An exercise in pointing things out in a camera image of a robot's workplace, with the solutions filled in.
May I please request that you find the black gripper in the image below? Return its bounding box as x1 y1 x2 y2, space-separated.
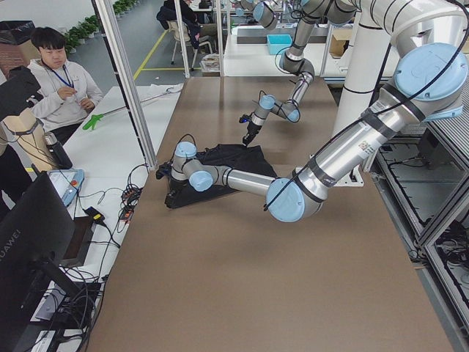
242 122 262 147
165 177 191 206

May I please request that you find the black printed t-shirt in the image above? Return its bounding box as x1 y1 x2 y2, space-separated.
170 142 277 205

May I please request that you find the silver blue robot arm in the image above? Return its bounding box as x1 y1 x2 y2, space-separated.
158 1 468 222
240 1 356 146

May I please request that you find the red grey power strip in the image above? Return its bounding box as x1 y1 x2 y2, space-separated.
119 184 143 224

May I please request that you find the metal reacher grabber stick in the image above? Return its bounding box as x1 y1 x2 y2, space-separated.
99 87 182 117

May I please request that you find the blue plastic bin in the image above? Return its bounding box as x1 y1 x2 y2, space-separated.
267 34 292 55

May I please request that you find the green grabber claw tool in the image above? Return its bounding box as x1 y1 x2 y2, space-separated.
83 114 104 131

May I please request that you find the blue white teach pendant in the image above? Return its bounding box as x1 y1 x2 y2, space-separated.
47 169 84 206

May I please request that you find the black water bottle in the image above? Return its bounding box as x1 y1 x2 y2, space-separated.
44 131 73 169

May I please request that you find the seated man in grey hoodie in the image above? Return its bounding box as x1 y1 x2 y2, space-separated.
28 27 103 144

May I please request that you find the black computer monitor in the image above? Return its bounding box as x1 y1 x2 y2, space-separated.
1 172 78 351

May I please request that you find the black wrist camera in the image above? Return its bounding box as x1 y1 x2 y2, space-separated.
239 114 252 124
155 161 172 180

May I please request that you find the aluminium cage frame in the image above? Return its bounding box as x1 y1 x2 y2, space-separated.
91 0 157 169

